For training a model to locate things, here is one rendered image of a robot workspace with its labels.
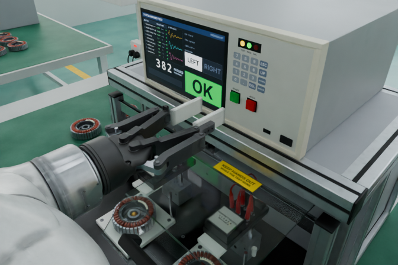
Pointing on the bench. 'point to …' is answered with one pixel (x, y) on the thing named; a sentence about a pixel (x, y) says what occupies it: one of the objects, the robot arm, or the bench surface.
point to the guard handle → (132, 244)
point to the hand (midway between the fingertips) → (199, 115)
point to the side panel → (376, 214)
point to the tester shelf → (362, 115)
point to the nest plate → (104, 220)
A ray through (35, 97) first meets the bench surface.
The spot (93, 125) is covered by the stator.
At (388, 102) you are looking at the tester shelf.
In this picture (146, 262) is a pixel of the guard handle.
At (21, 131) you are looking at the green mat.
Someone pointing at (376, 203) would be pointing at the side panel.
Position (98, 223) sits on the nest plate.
